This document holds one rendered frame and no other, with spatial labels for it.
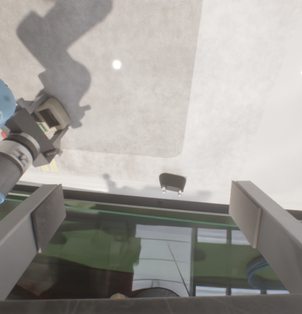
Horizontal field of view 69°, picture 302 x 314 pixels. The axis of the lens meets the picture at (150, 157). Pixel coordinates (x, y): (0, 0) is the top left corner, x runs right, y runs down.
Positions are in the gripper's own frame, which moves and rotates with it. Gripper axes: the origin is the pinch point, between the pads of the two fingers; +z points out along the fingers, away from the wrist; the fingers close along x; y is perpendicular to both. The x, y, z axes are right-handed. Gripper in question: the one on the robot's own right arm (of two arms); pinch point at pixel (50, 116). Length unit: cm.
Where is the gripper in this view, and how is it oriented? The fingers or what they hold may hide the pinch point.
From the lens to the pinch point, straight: 66.6
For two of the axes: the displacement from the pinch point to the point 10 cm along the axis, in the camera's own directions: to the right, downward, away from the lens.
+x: -3.5, -7.5, -5.6
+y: 9.3, -2.1, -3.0
